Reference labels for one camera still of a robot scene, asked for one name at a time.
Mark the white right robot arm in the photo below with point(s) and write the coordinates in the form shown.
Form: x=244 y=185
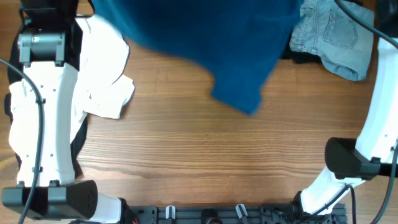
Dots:
x=352 y=161

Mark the teal blue polo shirt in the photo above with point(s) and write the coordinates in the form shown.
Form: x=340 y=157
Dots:
x=238 y=41

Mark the white crumpled shirt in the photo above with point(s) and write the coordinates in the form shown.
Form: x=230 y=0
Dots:
x=101 y=89

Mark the light blue denim shorts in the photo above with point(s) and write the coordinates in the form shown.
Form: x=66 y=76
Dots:
x=324 y=30

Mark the black garment under denim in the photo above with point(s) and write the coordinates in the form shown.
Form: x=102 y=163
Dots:
x=298 y=57

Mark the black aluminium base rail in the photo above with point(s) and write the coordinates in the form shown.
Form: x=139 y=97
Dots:
x=264 y=214

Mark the black garment under white shirt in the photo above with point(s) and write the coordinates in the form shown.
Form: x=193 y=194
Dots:
x=78 y=139

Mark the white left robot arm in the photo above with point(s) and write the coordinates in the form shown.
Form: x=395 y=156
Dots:
x=49 y=43

